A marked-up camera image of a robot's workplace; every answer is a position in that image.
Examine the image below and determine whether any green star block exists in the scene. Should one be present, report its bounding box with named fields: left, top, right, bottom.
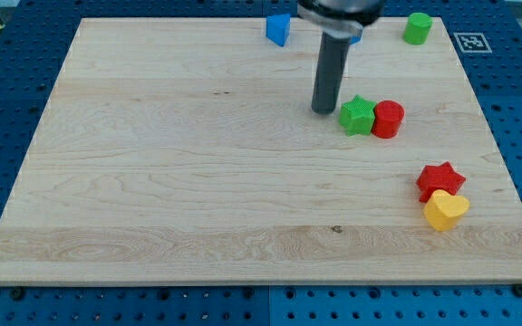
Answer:
left=339, top=95, right=376, bottom=136

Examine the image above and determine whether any yellow heart block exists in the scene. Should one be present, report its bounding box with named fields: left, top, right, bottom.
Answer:
left=422, top=189, right=470, bottom=232

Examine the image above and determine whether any blue triangle block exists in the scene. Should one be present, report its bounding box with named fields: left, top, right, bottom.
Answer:
left=266, top=14, right=291, bottom=47

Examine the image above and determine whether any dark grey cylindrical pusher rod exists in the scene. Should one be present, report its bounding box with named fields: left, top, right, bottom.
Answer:
left=311, top=32, right=351, bottom=114

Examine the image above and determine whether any red star block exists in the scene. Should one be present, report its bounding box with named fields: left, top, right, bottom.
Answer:
left=416, top=162, right=466, bottom=203

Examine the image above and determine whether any white fiducial marker tag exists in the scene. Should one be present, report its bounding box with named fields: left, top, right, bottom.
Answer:
left=454, top=32, right=492, bottom=53

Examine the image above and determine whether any blue block behind rod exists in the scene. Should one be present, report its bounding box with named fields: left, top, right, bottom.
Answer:
left=351, top=32, right=363, bottom=44

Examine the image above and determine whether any green cylinder block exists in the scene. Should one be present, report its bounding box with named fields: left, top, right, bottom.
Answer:
left=402, top=12, right=433, bottom=45

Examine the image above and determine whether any wooden board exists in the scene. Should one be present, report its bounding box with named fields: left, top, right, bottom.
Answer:
left=0, top=17, right=522, bottom=286

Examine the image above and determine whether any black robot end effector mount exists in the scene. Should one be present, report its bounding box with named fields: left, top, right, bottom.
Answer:
left=297, top=0, right=386, bottom=38

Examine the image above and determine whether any red cylinder block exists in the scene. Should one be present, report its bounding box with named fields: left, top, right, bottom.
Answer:
left=372, top=101, right=405, bottom=139

